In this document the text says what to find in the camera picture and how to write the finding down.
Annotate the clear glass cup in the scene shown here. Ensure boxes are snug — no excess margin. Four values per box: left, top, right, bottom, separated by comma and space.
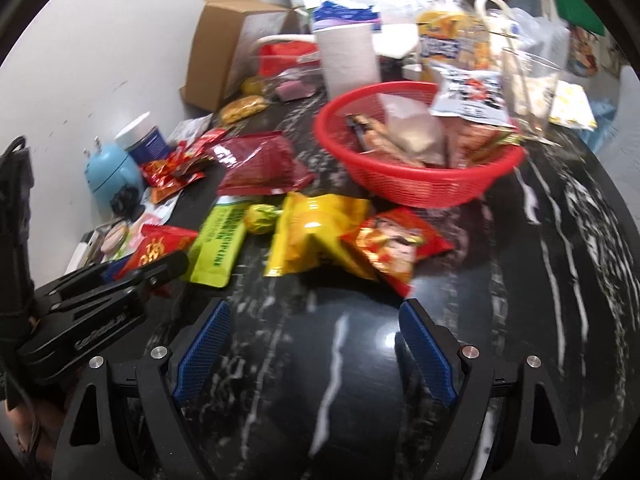
501, 47, 563, 133

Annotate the green gold candy ball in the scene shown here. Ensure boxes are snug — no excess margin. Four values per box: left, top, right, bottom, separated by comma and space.
245, 203, 281, 236

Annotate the white peanut snack packet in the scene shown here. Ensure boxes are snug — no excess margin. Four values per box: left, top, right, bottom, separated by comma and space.
430, 62, 511, 128

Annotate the patterned hanging tote bag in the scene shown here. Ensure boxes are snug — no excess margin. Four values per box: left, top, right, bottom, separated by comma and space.
567, 25, 608, 78

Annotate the orange sachet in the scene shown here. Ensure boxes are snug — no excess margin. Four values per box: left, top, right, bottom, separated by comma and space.
150, 180, 193, 203

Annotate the clear plastic container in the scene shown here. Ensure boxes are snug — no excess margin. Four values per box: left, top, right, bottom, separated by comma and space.
245, 35, 326, 102

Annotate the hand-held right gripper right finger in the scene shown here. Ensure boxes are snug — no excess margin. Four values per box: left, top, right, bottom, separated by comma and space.
395, 297, 581, 480

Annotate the pink block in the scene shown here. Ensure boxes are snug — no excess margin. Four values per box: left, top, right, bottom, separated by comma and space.
276, 81, 313, 101

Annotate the light blue round gadget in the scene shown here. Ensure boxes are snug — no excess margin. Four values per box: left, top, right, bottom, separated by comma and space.
82, 137, 143, 211

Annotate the black small device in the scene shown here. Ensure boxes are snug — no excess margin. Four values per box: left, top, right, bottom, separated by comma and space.
111, 187, 143, 218

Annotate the red cartoon snack packet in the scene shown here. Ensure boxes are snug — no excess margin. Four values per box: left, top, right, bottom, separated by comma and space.
341, 207, 453, 297

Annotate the red gold crinkled packet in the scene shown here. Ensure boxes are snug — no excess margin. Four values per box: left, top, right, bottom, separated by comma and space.
141, 152, 206, 188

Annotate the lime green snack packet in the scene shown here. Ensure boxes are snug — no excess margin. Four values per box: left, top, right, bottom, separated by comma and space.
187, 195, 261, 288

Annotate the brown cardboard box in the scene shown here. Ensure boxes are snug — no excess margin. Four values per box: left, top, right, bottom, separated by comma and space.
179, 0, 301, 112

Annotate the red plastic basket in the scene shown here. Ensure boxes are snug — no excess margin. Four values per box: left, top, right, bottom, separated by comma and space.
314, 81, 528, 208

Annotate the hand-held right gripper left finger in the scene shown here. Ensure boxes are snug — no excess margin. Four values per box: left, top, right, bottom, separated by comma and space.
52, 297, 233, 480

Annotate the white toilet paper roll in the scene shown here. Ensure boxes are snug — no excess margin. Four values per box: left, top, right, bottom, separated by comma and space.
312, 22, 383, 101

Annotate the white jug with handle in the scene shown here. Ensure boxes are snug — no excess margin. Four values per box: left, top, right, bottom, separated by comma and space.
474, 0, 526, 61

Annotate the blue plastic bag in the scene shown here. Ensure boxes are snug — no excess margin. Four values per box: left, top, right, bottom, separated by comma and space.
587, 100, 621, 151

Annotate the red gold-print snack packet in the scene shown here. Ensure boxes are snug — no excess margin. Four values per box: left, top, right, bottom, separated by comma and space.
117, 225, 199, 281

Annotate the white patterned sachet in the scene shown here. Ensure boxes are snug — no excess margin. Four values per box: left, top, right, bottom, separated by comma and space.
167, 116, 213, 148

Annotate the blue can white lid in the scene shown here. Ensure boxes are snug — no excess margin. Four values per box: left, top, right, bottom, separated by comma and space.
114, 112, 168, 166

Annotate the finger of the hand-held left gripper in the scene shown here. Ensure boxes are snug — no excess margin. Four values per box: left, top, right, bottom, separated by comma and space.
50, 251, 190, 312
35, 260, 132, 306

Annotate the yellow noodle snack packet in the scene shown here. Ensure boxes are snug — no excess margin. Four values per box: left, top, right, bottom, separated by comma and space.
220, 95, 268, 125

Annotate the round pink compact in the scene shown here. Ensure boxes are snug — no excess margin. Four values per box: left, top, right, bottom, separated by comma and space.
102, 225, 131, 256

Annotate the clear plastic bag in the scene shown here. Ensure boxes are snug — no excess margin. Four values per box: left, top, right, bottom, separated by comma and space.
510, 7, 571, 81

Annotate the yellow-dotted paper bag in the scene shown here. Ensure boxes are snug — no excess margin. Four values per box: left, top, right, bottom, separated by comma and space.
547, 81, 598, 131

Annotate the brown nut snack packet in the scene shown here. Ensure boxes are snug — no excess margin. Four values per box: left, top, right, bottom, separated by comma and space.
445, 120, 526, 168

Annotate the translucent beige snack packet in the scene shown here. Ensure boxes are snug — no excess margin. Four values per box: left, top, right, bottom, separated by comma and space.
377, 92, 446, 166

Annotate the blue tissue pack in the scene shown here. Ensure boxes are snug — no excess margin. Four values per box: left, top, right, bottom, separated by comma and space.
310, 0, 383, 31

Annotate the pink green printed leaflet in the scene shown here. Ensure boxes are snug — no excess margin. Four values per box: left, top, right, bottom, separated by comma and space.
135, 195, 176, 231

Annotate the orange tea drink bottle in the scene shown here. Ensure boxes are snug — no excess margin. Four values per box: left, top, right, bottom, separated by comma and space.
416, 0, 493, 86

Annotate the green tote bag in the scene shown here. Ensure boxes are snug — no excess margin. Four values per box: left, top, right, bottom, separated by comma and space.
547, 0, 606, 36

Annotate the dark red snack packet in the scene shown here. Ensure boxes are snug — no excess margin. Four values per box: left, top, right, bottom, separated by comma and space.
207, 131, 316, 197

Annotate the person's left hand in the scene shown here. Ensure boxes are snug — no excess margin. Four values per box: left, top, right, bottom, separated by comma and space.
7, 385, 68, 461

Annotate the bright red packet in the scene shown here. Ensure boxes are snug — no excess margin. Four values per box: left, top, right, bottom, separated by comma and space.
260, 42, 321, 76

